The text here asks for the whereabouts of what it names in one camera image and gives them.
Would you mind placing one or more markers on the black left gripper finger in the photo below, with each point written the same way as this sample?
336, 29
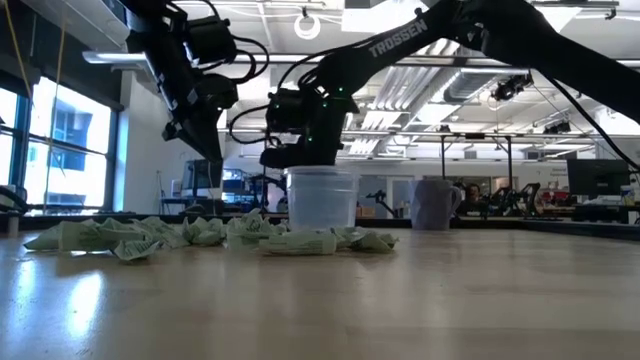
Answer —
200, 137

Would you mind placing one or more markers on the banknote paper piece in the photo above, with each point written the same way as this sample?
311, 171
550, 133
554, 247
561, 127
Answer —
135, 250

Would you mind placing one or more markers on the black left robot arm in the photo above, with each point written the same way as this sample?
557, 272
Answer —
210, 40

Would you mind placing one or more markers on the black background robot arm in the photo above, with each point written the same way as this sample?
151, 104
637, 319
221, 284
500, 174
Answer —
382, 202
525, 195
260, 190

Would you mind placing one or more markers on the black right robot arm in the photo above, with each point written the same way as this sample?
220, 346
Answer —
400, 40

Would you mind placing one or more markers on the green stevia packet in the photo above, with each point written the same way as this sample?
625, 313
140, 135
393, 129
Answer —
250, 227
375, 242
165, 232
45, 241
202, 232
345, 235
300, 243

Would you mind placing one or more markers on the black computer monitor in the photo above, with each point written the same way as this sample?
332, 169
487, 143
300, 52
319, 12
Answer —
202, 177
597, 177

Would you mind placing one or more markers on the clear plastic cup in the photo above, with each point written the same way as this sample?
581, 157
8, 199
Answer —
322, 200

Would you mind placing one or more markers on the long ceiling light bar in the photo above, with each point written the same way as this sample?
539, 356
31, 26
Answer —
115, 56

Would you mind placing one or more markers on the large office window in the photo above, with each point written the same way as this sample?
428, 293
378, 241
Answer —
75, 150

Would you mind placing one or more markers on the lavender mug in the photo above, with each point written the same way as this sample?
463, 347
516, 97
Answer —
432, 205

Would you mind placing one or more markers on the person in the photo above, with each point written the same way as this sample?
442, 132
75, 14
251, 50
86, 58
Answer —
472, 197

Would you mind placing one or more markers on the black ceiling device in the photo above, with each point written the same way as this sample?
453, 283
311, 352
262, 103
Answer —
557, 128

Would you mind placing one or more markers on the dark office desk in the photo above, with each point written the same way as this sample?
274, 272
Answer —
600, 212

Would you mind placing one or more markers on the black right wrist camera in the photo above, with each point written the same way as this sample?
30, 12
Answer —
285, 159

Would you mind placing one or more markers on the black background rig frame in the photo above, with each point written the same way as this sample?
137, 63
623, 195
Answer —
442, 160

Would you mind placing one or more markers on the silver ventilation duct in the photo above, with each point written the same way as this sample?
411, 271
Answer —
465, 87

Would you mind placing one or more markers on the black overhead camera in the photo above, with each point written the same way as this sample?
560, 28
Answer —
507, 89

